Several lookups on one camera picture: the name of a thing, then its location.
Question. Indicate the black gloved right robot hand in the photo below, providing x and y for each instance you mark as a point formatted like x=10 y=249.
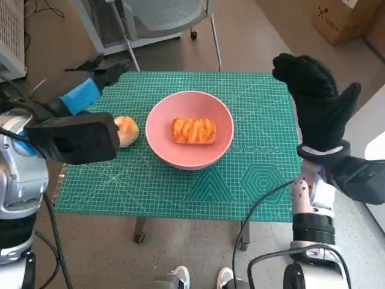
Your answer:
x=319 y=111

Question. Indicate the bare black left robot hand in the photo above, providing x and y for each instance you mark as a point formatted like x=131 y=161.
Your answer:
x=81 y=96

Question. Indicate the round golden bread bun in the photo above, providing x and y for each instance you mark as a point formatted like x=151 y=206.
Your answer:
x=129 y=132

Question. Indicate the pink bowl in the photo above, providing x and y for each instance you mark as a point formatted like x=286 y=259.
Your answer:
x=186 y=105

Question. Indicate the rectangular striped orange bread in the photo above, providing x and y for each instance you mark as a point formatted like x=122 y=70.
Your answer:
x=192 y=131

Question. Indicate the plain brown cardboard box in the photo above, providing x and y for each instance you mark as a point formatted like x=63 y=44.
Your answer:
x=377 y=39

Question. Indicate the brown cardboard box with print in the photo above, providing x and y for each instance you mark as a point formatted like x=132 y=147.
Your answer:
x=343 y=18

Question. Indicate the white perforated cabinet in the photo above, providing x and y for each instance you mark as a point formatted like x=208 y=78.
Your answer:
x=9 y=30

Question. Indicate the green cutting mat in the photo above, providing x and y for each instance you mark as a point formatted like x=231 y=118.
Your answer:
x=150 y=192

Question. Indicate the grey mesh chair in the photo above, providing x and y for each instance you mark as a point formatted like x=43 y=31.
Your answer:
x=165 y=12

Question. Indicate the white side table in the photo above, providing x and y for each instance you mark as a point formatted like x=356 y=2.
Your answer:
x=377 y=216

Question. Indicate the dark table leg with caster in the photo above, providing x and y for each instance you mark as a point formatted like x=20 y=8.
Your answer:
x=139 y=231
x=244 y=234

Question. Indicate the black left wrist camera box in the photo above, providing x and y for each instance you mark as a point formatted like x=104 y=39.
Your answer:
x=75 y=138

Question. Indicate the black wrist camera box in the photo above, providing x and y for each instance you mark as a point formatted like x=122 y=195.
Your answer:
x=75 y=138
x=361 y=180

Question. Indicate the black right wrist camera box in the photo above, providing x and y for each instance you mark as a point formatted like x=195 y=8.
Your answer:
x=361 y=180

